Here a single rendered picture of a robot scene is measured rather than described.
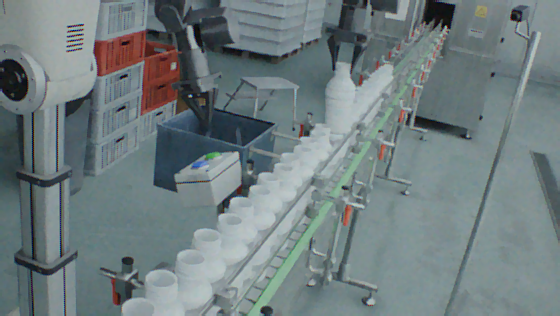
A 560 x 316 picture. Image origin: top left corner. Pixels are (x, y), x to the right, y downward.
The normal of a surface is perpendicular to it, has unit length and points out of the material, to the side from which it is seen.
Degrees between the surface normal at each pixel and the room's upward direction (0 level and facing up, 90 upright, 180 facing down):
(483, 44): 90
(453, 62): 90
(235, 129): 90
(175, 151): 90
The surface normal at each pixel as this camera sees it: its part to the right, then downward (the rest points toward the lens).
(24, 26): -0.36, 0.46
